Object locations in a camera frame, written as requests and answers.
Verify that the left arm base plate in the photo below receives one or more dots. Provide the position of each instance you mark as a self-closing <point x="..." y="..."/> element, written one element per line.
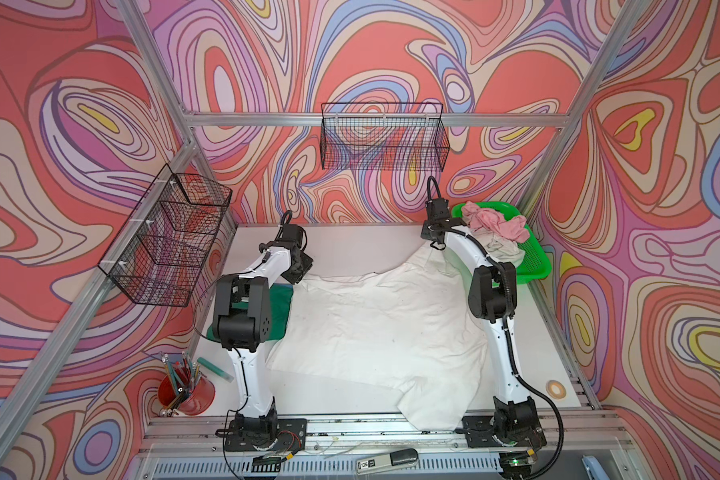
<point x="288" y="433"/>

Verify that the white patterned t shirt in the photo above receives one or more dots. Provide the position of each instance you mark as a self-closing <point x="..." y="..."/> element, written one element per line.
<point x="504" y="250"/>

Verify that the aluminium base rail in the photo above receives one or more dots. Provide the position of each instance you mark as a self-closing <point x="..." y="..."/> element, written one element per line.
<point x="333" y="434"/>

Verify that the left black wire basket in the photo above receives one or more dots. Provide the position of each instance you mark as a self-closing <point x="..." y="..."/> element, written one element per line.
<point x="163" y="247"/>

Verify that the folded green t shirt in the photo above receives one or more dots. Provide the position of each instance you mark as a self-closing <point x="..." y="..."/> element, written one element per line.
<point x="279" y="312"/>

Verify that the red pen cup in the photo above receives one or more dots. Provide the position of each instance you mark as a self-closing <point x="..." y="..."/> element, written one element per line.
<point x="185" y="389"/>

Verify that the black wire basket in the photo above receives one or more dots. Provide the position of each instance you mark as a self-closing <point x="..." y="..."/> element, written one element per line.
<point x="163" y="247"/>
<point x="381" y="135"/>

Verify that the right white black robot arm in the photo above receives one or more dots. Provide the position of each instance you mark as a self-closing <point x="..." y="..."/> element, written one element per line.
<point x="492" y="298"/>

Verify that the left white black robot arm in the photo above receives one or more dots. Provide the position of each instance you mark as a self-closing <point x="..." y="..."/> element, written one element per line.
<point x="252" y="376"/>

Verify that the back black wire basket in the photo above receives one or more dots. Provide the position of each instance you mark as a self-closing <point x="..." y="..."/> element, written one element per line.
<point x="381" y="135"/>

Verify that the green marker pen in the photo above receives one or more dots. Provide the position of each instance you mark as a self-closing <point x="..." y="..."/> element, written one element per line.
<point x="215" y="369"/>

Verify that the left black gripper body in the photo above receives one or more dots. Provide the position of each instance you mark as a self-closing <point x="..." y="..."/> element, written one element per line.
<point x="299" y="272"/>

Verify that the tape roll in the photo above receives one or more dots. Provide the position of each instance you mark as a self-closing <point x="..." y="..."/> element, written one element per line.
<point x="556" y="390"/>

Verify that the grey black handheld device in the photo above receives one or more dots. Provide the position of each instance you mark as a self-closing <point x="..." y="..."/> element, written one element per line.
<point x="387" y="462"/>

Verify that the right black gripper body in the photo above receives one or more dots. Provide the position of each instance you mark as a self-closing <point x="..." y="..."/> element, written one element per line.
<point x="428" y="230"/>

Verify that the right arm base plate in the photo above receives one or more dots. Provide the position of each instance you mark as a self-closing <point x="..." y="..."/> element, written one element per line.
<point x="480" y="429"/>

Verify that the pink t shirt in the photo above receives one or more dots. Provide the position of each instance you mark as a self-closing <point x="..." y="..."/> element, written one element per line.
<point x="489" y="219"/>

